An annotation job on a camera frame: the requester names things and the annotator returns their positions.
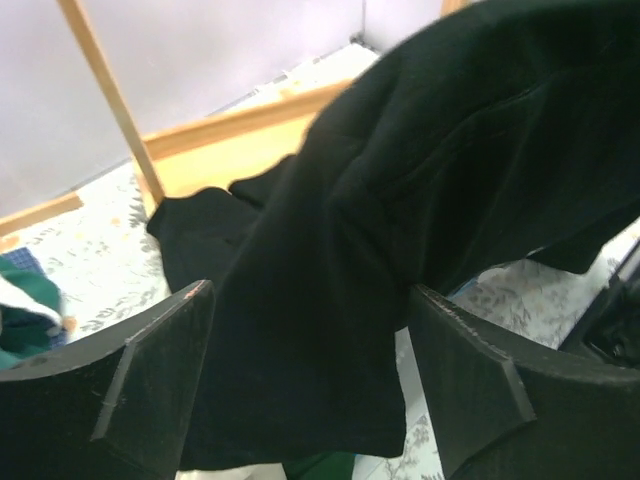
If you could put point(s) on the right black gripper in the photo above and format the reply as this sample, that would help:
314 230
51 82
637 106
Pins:
609 328

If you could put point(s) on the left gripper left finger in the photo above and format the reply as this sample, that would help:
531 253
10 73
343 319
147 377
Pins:
113 405

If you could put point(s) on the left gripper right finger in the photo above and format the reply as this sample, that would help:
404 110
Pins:
505 407

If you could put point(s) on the black t shirt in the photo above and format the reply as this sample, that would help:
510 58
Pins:
507 130

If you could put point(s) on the dark green t shirt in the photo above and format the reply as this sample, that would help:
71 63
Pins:
326 466

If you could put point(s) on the white t shirt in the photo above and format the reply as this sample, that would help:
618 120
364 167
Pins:
251 472

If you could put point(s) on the blue checked shirt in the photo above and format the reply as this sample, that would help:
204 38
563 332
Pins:
20 260

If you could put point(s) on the dark green ruffled garment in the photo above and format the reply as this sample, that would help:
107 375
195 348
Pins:
25 310

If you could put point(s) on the right wooden clothes rack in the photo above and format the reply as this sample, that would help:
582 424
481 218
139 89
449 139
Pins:
173 62

